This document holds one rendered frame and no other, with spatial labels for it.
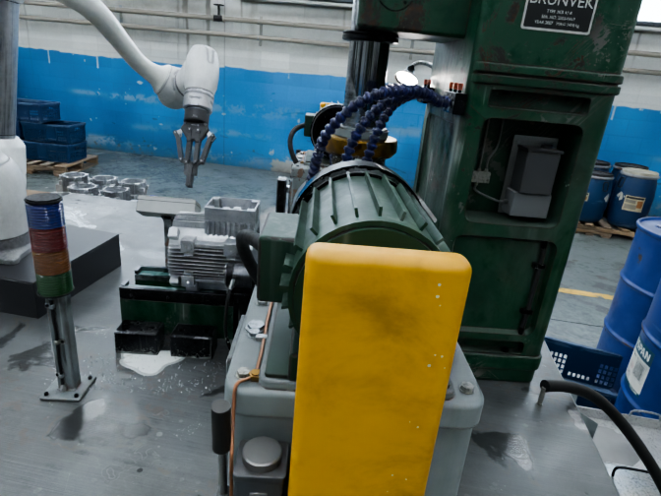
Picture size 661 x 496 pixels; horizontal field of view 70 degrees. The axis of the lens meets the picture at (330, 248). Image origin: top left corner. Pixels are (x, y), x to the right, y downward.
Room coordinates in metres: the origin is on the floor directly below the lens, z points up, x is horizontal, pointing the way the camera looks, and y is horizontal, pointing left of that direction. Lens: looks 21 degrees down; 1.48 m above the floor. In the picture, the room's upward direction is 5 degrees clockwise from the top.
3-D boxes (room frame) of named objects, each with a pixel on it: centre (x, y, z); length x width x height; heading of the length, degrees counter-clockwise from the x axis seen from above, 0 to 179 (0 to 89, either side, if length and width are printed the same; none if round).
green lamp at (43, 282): (0.80, 0.52, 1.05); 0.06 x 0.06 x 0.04
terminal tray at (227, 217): (1.11, 0.25, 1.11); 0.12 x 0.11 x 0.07; 93
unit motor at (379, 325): (0.49, 0.00, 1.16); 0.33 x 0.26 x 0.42; 3
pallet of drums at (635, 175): (5.39, -2.93, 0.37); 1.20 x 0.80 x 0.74; 77
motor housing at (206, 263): (1.11, 0.29, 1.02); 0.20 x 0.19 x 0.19; 93
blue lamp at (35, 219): (0.80, 0.52, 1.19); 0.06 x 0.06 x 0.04
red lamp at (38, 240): (0.80, 0.52, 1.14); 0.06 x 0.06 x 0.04
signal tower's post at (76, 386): (0.80, 0.52, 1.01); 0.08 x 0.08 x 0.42; 3
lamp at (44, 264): (0.80, 0.52, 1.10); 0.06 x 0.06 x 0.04
